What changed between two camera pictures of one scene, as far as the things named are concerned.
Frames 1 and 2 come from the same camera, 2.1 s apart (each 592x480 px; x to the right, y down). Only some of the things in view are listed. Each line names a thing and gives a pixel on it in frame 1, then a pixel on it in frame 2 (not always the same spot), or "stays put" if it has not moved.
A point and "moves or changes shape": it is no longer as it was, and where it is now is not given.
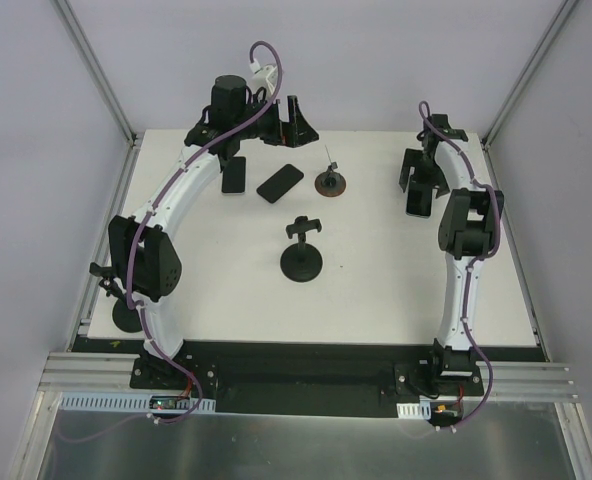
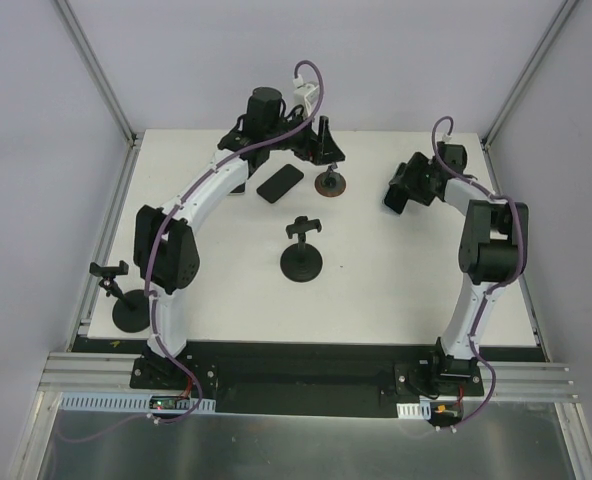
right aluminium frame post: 564,12 stays put
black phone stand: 301,262 stays put
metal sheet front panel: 509,440 stays put
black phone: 419,197 moves or changes shape
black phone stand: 125,319 stays put
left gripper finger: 296,131 → 326,149
